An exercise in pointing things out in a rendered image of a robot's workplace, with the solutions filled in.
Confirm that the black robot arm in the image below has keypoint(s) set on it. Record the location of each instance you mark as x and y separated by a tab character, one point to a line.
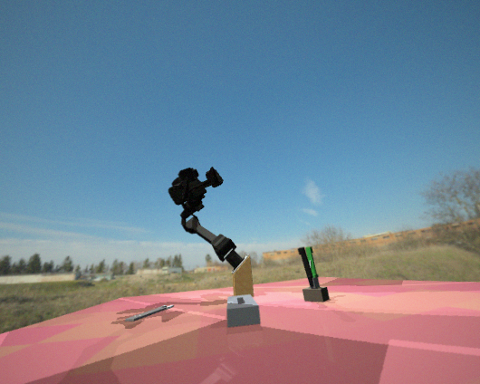
221	244

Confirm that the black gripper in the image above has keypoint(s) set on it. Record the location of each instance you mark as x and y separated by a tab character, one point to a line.
195	190

